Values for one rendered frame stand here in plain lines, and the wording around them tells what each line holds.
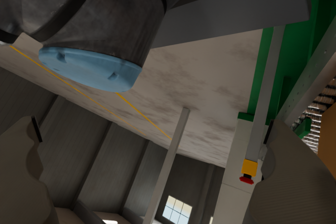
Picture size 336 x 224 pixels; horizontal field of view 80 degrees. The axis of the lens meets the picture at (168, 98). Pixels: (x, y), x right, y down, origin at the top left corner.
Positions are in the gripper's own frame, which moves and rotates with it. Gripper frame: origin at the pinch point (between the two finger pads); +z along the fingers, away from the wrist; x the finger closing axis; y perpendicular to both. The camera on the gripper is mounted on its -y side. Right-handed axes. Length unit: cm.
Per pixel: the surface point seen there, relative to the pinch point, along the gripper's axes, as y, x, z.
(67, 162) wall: 638, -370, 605
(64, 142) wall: 556, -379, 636
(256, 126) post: 58, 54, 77
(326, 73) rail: 19, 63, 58
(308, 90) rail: 31, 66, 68
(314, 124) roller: 66, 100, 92
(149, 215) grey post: 305, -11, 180
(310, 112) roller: 53, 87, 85
